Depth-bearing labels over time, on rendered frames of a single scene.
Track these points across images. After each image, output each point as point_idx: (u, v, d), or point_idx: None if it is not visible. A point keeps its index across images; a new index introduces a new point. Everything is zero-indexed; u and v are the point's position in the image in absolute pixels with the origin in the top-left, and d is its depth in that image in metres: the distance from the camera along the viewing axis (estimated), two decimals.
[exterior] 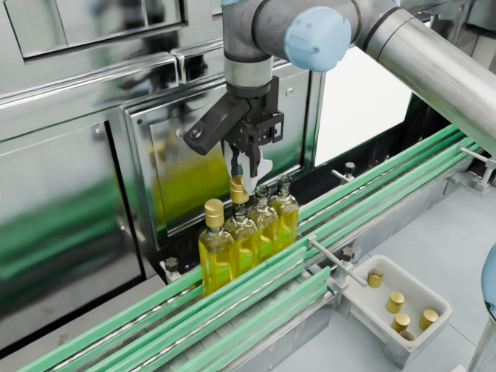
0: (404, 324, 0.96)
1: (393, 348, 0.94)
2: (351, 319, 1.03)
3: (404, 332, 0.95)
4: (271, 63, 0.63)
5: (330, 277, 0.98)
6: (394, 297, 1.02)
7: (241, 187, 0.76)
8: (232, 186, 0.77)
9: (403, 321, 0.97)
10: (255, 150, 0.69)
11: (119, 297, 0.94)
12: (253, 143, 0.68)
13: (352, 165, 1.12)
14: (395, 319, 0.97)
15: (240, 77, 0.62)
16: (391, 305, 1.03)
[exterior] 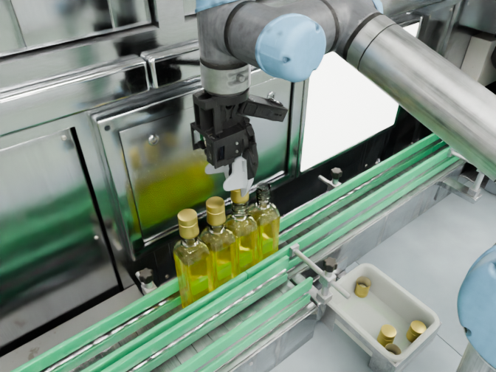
0: (390, 336, 0.93)
1: (379, 362, 0.90)
2: (336, 331, 0.99)
3: (390, 345, 0.92)
4: None
5: (314, 287, 0.95)
6: None
7: (217, 210, 0.75)
8: (207, 209, 0.75)
9: (389, 333, 0.94)
10: None
11: (94, 308, 0.91)
12: None
13: (339, 170, 1.08)
14: (381, 331, 0.94)
15: None
16: None
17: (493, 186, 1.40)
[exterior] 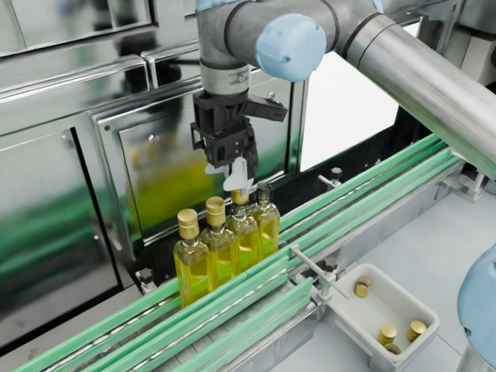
0: (390, 336, 0.93)
1: (379, 362, 0.90)
2: (336, 331, 0.99)
3: (390, 345, 0.92)
4: None
5: (314, 287, 0.95)
6: None
7: (217, 210, 0.75)
8: (207, 209, 0.75)
9: (389, 333, 0.94)
10: None
11: (94, 308, 0.91)
12: None
13: (339, 170, 1.08)
14: (381, 331, 0.94)
15: None
16: None
17: (493, 186, 1.40)
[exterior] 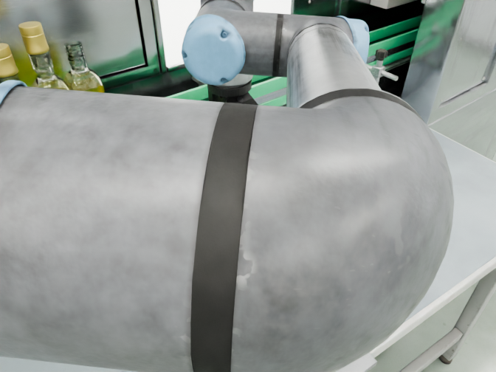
0: None
1: None
2: None
3: None
4: None
5: None
6: (29, 25, 0.66)
7: None
8: None
9: None
10: None
11: None
12: None
13: None
14: None
15: None
16: (37, 38, 0.67)
17: None
